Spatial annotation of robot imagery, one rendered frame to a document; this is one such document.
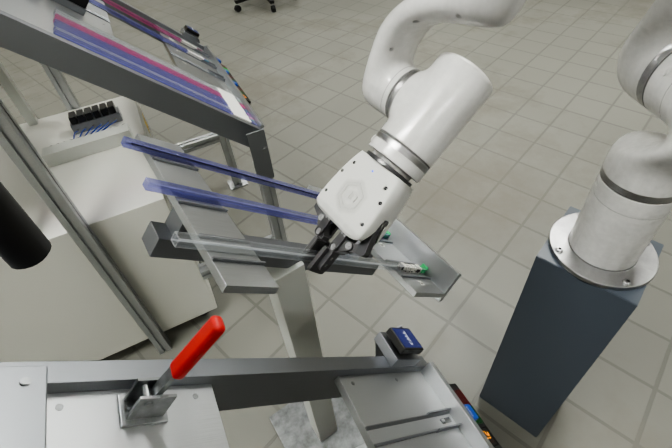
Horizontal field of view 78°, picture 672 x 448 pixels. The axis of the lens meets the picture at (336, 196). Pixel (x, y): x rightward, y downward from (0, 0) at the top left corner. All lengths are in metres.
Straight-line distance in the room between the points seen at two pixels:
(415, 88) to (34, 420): 0.48
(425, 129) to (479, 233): 1.39
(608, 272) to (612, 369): 0.79
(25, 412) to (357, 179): 0.40
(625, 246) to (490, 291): 0.89
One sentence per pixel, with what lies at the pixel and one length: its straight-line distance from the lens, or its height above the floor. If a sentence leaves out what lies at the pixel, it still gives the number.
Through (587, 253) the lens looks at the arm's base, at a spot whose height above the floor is 0.73.
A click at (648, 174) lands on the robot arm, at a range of 0.78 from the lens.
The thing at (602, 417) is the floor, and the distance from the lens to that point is 1.61.
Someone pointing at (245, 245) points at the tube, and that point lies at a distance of 0.49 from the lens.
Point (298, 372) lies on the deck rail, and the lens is 0.52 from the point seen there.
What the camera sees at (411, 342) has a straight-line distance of 0.66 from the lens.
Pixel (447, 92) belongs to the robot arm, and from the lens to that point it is 0.54.
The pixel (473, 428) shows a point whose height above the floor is 0.73.
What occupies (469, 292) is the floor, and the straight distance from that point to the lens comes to 1.70.
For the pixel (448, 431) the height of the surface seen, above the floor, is 0.74.
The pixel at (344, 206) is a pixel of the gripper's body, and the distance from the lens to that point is 0.54.
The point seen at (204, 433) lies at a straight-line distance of 0.43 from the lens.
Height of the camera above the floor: 1.38
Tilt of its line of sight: 43 degrees down
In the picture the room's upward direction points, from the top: 6 degrees counter-clockwise
